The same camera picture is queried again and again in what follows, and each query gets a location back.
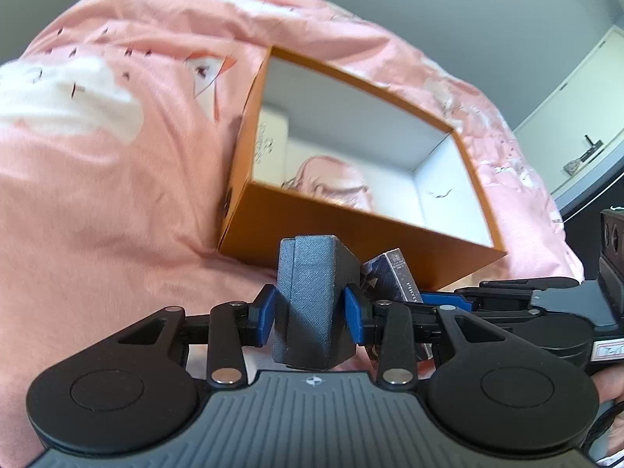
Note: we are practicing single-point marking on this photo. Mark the orange open storage box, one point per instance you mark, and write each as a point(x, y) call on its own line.
point(428, 200)

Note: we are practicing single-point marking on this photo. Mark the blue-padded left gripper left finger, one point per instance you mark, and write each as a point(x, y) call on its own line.
point(232, 326)

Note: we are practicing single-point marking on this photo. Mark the person's right hand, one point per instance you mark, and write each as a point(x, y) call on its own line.
point(610, 385)

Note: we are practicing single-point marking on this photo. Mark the pink plush pouch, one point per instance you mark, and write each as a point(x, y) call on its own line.
point(332, 180)

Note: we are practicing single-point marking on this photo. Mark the pink patterned bed duvet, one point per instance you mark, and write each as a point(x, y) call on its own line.
point(118, 127)

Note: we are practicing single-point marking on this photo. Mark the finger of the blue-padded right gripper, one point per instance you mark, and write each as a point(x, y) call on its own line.
point(446, 298)

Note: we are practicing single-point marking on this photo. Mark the dark grey fabric box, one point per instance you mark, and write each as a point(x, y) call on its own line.
point(310, 321)

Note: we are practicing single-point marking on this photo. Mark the white rectangular box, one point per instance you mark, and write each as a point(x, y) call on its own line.
point(270, 147)

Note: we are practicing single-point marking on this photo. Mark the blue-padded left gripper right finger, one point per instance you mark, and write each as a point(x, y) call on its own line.
point(386, 325)

